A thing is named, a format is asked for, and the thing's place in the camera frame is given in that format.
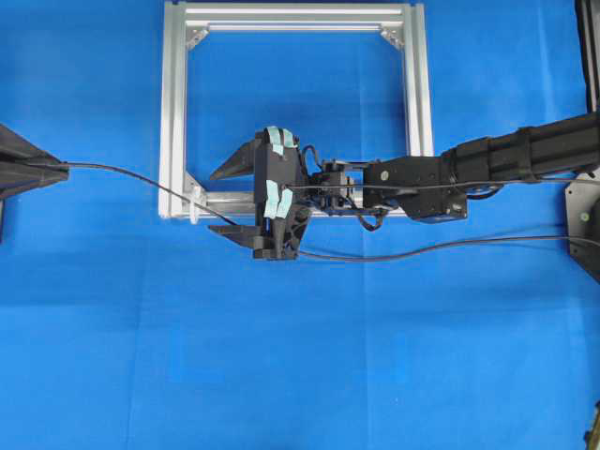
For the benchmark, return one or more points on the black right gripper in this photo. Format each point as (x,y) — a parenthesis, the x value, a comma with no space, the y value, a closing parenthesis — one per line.
(281,213)

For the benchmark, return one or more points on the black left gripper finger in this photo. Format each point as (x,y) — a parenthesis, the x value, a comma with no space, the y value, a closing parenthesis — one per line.
(16,149)
(17,178)

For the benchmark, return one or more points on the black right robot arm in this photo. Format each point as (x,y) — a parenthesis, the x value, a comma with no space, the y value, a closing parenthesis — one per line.
(426,189)

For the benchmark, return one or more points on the dark left base plate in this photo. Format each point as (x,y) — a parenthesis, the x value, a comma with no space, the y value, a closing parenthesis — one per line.
(2,215)

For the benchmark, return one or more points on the aluminium extrusion frame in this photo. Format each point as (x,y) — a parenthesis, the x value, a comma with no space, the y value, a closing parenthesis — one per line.
(186,24)

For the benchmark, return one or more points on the black vertical rail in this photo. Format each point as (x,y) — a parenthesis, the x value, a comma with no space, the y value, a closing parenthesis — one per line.
(587,12)

